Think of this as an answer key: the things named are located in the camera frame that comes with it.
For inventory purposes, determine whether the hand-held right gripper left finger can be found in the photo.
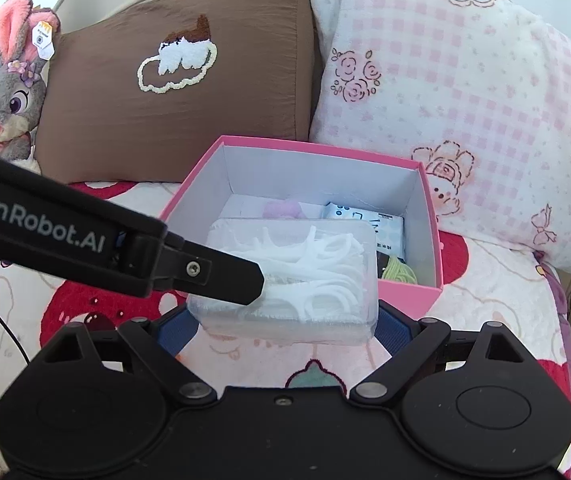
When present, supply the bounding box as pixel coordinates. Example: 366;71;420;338
28;305;219;406

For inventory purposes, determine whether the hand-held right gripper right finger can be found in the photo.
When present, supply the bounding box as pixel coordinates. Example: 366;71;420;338
349;300;539;406

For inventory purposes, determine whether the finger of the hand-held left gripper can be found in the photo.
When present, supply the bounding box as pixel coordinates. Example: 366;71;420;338
153;234;265;306

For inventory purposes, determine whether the green yarn ball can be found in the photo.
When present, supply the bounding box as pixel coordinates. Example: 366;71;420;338
378;255;416;283

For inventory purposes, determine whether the clear floss pick box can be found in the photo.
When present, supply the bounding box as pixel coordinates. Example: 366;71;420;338
186;217;380;346

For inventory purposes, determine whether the pink cardboard box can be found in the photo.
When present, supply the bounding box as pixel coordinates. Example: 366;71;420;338
158;135;445;321

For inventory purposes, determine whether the blue wet wipes packet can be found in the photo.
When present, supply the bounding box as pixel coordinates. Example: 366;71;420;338
321;202;406;266

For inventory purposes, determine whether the grey rabbit plush toy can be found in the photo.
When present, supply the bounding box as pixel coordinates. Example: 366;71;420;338
0;0;61;173

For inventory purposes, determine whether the white hang tag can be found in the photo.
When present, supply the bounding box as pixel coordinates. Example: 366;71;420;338
30;21;56;61

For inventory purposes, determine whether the brown embroidered pillow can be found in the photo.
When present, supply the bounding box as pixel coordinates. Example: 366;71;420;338
36;0;316;183

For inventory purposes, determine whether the pink checked pillow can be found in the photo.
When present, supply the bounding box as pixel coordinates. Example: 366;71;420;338
300;0;571;276

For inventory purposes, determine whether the black cable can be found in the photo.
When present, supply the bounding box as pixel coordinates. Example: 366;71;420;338
0;310;31;363

